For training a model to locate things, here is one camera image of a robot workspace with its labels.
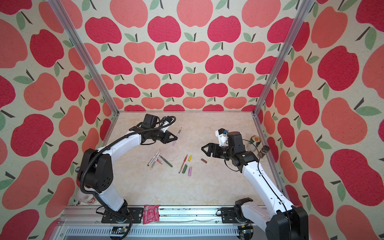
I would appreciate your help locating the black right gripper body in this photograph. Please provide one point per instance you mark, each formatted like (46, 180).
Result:
(225, 153)

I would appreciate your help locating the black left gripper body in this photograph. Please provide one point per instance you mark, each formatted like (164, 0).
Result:
(159, 135)

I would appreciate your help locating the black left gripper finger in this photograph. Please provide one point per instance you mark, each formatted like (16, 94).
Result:
(168, 134)
(169, 140)

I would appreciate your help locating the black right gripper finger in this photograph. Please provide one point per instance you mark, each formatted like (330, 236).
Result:
(209, 152)
(209, 146)

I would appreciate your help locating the green pen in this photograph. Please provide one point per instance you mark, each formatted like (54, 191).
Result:
(166, 161)

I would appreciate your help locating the pink pen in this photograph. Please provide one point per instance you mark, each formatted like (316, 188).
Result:
(177, 136)

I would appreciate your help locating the green pen cap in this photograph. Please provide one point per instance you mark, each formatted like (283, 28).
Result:
(184, 169)

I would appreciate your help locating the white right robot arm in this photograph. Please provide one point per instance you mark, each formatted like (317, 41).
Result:
(281, 220)

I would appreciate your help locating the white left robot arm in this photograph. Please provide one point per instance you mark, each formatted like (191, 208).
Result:
(96, 171)

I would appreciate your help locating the white pen black tip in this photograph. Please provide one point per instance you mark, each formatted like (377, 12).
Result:
(153, 158)

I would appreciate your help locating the red gel pen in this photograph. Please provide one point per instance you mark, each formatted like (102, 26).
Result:
(183, 163)

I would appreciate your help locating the green drink can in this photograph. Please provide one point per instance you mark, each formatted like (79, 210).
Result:
(253, 143)

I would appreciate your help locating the brown spice jar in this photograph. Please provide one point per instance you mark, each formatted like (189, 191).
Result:
(264, 150)

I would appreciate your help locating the pink snack packet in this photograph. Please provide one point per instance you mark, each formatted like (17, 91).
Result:
(151, 214)

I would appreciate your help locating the clear plastic cup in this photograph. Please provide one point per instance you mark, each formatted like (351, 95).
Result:
(85, 198)

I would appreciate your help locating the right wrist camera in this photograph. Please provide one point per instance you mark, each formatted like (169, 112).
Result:
(222, 135)

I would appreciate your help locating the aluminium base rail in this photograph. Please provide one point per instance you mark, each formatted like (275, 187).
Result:
(175, 223)

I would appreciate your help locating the aluminium frame post left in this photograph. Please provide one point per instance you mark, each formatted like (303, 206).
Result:
(71, 31)

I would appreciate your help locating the aluminium frame post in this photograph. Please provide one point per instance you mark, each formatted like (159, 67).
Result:
(71, 31)
(286, 47)

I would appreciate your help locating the aluminium frame post right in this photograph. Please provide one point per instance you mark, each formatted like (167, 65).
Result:
(286, 47)

